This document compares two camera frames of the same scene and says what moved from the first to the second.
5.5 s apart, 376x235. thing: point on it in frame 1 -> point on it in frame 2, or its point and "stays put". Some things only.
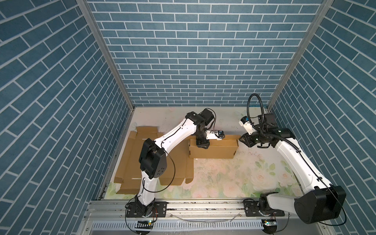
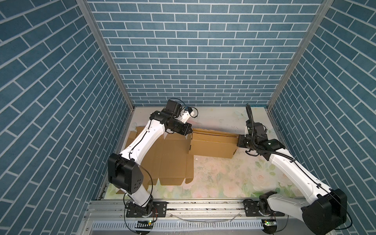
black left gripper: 203,144 -> 184,131
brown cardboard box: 224,148 stays put
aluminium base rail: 102,211 stays put
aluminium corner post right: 322,10 stays put
